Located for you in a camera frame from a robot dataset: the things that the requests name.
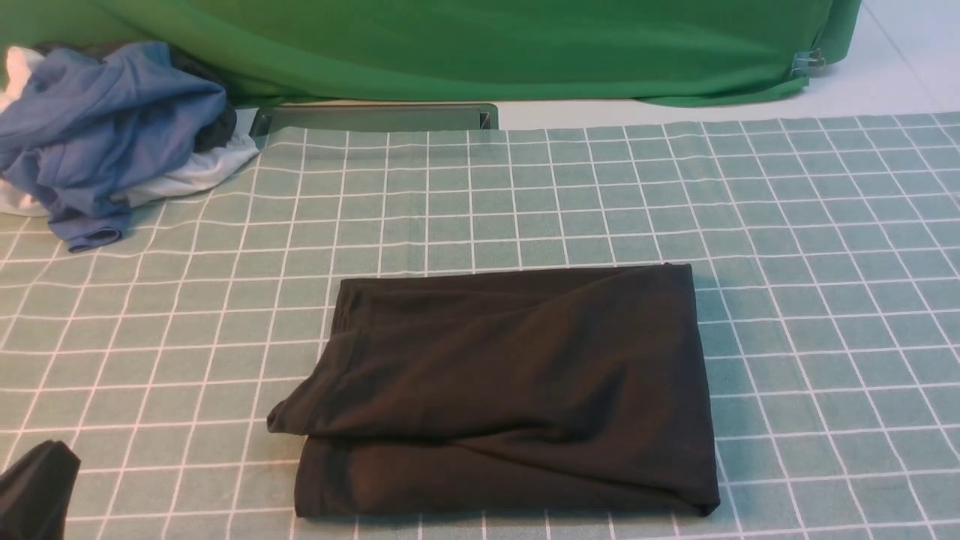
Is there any gray metal rail bracket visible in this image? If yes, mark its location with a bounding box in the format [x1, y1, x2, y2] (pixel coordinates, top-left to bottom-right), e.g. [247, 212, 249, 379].
[250, 103, 500, 137]

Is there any metal binder clip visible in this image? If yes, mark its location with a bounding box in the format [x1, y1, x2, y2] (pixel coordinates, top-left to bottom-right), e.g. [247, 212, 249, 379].
[789, 48, 827, 78]

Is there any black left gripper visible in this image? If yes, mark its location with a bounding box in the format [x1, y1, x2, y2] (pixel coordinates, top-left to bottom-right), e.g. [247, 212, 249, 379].
[1, 440, 81, 539]

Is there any blue crumpled garment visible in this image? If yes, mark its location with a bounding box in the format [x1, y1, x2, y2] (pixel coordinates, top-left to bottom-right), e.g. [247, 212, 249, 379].
[1, 41, 229, 253]

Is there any dark gray long-sleeve top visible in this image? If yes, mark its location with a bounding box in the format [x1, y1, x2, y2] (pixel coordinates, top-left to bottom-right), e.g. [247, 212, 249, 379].
[266, 263, 721, 519]

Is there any green checkered tablecloth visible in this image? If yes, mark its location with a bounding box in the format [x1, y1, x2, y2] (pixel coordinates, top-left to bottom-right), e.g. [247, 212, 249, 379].
[1, 113, 959, 539]

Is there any green backdrop cloth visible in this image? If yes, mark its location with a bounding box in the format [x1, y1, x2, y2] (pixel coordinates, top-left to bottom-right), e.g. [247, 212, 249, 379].
[2, 1, 860, 107]

